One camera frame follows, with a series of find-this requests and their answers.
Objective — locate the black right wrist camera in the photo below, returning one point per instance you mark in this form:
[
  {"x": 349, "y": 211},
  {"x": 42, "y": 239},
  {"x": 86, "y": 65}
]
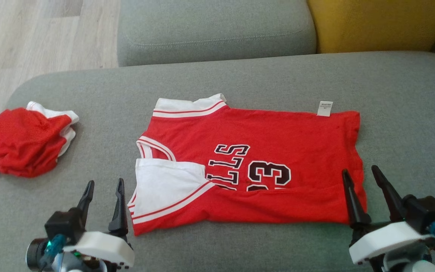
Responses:
[{"x": 427, "y": 211}]

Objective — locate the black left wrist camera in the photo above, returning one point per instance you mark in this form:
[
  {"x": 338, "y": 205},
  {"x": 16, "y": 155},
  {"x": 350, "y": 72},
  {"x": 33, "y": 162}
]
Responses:
[{"x": 64, "y": 224}]

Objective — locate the grey sofa seat cushion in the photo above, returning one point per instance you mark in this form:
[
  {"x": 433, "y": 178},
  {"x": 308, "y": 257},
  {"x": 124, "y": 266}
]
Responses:
[{"x": 89, "y": 87}]

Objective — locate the red basketball jersey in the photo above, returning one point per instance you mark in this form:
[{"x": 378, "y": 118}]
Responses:
[{"x": 278, "y": 132}]

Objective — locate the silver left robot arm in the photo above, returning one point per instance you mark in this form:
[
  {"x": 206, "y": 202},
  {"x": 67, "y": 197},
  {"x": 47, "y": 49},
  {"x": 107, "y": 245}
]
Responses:
[{"x": 40, "y": 255}]

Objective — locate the large yellow sofa cushion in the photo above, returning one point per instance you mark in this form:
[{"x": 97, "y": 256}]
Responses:
[{"x": 380, "y": 24}]

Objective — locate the grey sofa back cushion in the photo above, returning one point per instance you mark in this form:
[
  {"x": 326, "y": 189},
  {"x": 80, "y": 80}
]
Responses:
[{"x": 217, "y": 30}]

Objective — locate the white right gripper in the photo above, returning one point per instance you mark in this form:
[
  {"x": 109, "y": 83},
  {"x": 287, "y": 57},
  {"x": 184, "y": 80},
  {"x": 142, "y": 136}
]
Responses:
[{"x": 383, "y": 241}]

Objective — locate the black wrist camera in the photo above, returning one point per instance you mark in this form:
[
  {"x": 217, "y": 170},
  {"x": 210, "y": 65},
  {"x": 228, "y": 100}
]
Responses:
[
  {"x": 427, "y": 211},
  {"x": 64, "y": 224}
]

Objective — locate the red mesh shorts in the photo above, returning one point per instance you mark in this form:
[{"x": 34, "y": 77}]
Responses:
[{"x": 21, "y": 143}]

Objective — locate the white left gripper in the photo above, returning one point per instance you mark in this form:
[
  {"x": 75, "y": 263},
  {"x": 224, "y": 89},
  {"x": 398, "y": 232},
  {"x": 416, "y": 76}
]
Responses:
[{"x": 100, "y": 247}]

